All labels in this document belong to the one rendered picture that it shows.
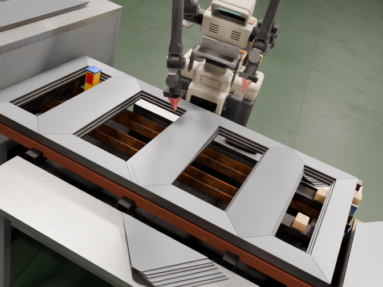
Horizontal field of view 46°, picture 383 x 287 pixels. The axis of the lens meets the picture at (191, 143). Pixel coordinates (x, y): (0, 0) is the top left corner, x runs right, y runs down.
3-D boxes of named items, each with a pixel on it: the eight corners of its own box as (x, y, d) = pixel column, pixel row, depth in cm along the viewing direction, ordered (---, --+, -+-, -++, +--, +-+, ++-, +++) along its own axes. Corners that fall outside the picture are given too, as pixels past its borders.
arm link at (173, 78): (186, 56, 212) (167, 54, 213) (182, 63, 202) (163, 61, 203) (185, 80, 217) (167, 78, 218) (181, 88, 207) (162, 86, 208)
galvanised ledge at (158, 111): (354, 212, 224) (357, 207, 222) (133, 107, 255) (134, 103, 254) (359, 191, 240) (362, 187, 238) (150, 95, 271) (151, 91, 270)
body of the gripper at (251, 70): (257, 81, 219) (263, 66, 218) (237, 74, 220) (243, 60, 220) (257, 82, 226) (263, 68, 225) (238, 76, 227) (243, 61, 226)
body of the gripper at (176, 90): (181, 98, 215) (182, 83, 212) (162, 94, 219) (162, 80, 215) (187, 94, 220) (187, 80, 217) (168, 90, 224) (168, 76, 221)
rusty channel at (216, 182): (339, 261, 188) (344, 253, 185) (25, 103, 228) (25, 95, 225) (342, 250, 194) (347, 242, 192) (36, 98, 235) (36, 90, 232)
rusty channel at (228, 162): (346, 233, 204) (350, 225, 201) (51, 91, 244) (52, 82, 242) (349, 224, 210) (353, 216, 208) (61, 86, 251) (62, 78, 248)
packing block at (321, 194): (324, 204, 201) (327, 197, 199) (313, 199, 202) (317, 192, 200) (326, 197, 206) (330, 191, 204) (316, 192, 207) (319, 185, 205)
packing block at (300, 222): (302, 232, 182) (306, 225, 180) (291, 226, 183) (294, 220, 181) (306, 224, 187) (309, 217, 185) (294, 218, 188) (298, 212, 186)
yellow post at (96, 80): (90, 106, 239) (94, 74, 229) (82, 103, 240) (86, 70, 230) (96, 103, 243) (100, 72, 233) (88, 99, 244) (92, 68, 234)
